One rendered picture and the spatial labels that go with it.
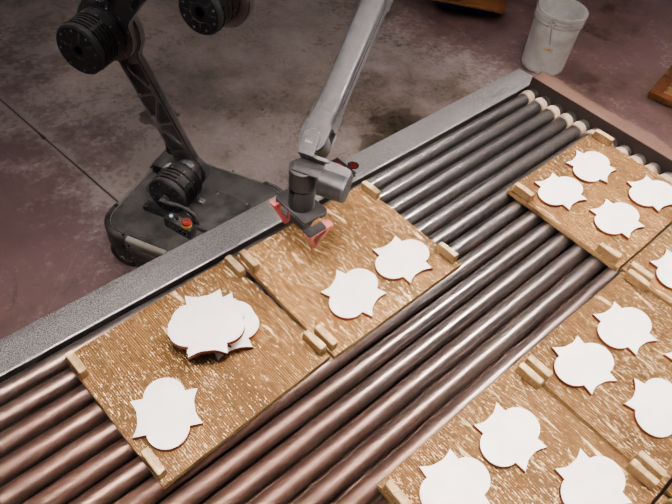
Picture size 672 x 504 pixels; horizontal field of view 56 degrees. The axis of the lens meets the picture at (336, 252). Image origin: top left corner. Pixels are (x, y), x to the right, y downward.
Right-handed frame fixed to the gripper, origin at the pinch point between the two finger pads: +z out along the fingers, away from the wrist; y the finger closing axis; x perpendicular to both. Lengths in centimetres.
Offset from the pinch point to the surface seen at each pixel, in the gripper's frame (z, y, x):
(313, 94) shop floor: 103, 146, -134
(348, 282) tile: 7.9, -13.3, -3.6
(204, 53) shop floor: 102, 213, -108
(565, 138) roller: 12, -12, -95
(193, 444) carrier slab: 9, -23, 44
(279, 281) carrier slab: 8.9, -2.7, 8.0
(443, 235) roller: 10.9, -15.5, -34.6
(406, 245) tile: 8.0, -13.6, -22.4
